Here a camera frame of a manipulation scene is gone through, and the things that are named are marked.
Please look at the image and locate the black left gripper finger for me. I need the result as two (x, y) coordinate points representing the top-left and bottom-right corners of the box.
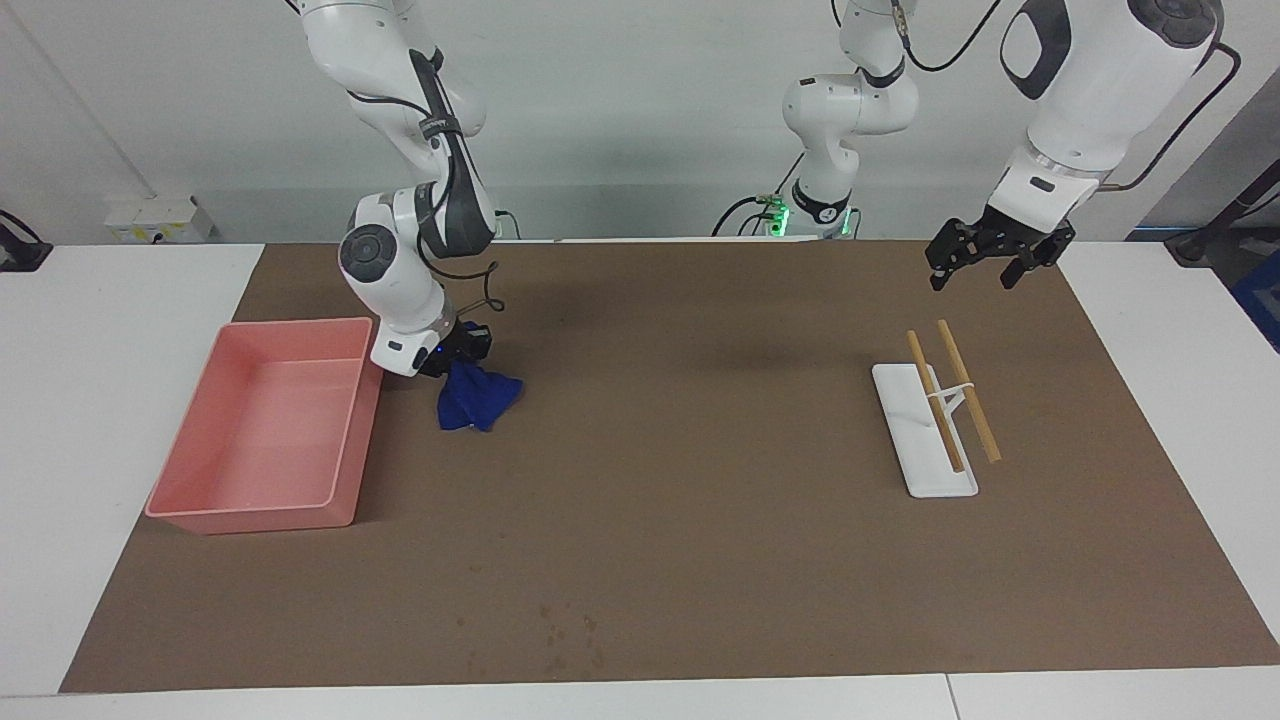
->
(925, 222), (981, 291)
(1002, 228), (1077, 291)

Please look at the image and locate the blue towel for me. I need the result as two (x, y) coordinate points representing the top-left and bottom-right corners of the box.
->
(437, 360), (524, 433)

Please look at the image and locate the white towel rack tray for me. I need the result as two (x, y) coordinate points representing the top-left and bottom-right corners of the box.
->
(872, 362), (979, 499)

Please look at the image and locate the black stand leg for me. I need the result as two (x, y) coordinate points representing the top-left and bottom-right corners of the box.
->
(1165, 160), (1280, 266)

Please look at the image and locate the wooden rod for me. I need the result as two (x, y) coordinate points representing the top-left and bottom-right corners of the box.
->
(937, 320), (1002, 464)
(906, 331), (965, 474)

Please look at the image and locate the pink plastic bin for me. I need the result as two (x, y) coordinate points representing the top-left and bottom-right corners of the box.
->
(145, 317), (386, 535)

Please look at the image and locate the blue crate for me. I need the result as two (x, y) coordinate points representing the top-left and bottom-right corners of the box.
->
(1232, 248), (1280, 353)

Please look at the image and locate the brown paper mat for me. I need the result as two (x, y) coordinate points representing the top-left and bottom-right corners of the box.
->
(58, 238), (1280, 694)

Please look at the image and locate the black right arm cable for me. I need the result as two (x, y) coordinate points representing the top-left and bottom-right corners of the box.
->
(285, 0), (506, 321)

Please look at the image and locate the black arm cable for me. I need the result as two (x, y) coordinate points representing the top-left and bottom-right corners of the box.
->
(895, 0), (1243, 191)
(285, 0), (506, 321)

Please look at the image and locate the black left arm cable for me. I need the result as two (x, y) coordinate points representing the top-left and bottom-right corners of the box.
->
(895, 0), (1243, 191)

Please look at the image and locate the black left base cable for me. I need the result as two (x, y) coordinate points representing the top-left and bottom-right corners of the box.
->
(712, 150), (803, 238)

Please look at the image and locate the white wall socket box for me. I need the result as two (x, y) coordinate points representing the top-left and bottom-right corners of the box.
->
(105, 195), (213, 244)

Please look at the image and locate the black clamp mount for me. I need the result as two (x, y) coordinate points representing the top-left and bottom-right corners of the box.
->
(0, 210), (53, 273)

